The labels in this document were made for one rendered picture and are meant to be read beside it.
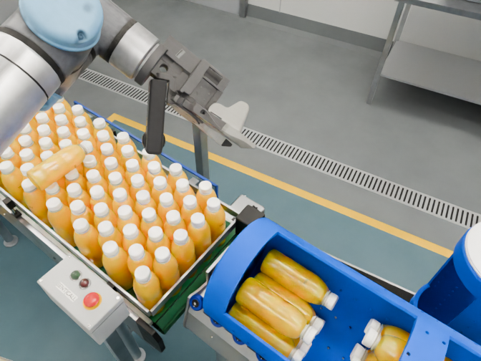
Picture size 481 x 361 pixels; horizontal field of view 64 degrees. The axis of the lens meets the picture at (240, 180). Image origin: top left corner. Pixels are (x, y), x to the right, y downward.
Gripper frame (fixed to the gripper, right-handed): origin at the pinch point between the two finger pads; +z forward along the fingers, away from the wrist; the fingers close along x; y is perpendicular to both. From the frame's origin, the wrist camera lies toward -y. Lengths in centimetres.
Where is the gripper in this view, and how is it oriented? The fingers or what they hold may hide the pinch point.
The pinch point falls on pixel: (240, 150)
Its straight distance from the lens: 64.2
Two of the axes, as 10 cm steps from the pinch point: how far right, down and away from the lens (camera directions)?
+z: 7.7, 5.7, 2.8
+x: -2.7, -1.1, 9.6
